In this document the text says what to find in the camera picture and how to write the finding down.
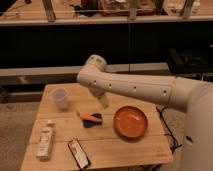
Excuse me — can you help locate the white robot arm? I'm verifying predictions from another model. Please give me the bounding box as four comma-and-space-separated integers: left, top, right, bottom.
77, 55, 213, 171

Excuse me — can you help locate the orange carrot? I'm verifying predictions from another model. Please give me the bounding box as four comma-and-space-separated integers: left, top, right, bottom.
77, 112, 102, 123

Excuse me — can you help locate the orange round bowl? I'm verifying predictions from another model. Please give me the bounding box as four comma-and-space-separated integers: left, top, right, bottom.
113, 106, 148, 139

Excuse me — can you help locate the clear plastic cup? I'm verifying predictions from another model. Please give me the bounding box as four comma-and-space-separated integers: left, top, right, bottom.
51, 88, 69, 110

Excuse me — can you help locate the black red flat box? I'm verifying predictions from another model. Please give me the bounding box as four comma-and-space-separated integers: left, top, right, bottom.
68, 138, 90, 170

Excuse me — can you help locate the white glue bottle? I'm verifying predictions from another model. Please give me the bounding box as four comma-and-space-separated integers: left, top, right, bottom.
36, 120, 54, 161

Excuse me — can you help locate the long metal shelf rail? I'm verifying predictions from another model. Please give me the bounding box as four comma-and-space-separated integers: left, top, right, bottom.
0, 62, 170, 86

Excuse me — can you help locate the black cable on floor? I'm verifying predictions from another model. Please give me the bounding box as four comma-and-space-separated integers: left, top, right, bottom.
156, 105, 184, 155

